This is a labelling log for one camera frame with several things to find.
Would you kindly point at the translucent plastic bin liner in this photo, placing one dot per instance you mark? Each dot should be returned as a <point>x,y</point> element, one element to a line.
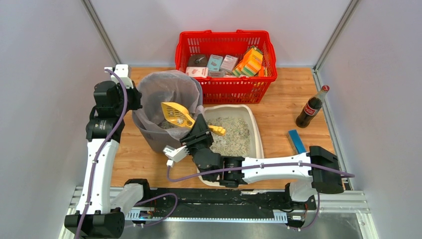
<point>165,92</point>

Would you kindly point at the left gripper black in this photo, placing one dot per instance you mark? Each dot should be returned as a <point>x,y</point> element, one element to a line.
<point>135,98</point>

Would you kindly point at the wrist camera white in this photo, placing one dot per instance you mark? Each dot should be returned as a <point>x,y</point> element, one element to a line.
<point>175,155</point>
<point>120,73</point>

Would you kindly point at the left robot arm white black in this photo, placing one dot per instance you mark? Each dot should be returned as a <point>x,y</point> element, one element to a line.
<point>98,216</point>

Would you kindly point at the cat litter granules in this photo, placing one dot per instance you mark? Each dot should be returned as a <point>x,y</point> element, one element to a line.
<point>236,141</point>

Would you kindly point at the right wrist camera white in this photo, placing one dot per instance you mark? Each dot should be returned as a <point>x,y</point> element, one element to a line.
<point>175,155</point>

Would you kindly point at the orange green sponge pack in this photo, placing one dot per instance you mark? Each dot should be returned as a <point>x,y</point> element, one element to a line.
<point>250,64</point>

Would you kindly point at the beige litter box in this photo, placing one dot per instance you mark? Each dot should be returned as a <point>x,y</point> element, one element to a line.
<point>245,113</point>

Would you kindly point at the brown round item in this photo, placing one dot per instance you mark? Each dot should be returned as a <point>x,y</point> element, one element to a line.
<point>197,60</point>

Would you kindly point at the grey small box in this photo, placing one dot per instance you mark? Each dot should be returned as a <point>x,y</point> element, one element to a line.
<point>229,63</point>

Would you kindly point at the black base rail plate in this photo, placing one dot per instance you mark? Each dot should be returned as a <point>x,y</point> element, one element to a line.
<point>222,203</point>

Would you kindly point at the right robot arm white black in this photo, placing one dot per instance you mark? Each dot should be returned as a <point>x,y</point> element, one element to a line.
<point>312,172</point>

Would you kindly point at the white pink sponge box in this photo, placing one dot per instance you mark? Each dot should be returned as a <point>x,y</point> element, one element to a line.
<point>197,72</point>

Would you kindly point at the grey mesh trash bin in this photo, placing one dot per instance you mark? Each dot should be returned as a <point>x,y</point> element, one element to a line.
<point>158,135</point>

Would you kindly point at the blue and tan box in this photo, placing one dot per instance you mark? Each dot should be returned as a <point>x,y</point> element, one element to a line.
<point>296,142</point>

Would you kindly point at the cola glass bottle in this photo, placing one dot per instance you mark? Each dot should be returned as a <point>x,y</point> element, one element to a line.
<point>312,107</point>

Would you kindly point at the teal small box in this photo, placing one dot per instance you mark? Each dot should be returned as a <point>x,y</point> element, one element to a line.
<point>214,62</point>

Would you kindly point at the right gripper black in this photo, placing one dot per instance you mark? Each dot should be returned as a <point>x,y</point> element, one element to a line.
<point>199,135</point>

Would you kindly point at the grey sponge label box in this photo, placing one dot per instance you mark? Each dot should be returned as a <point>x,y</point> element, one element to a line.
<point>216,74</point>

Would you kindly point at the yellow litter scoop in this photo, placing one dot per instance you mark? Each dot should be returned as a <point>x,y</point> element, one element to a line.
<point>177,115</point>

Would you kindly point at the litter clumps in bin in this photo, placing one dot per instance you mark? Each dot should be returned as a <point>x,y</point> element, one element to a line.
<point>167,125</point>

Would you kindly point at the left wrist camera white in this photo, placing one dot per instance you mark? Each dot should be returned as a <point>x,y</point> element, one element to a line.
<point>120,73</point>

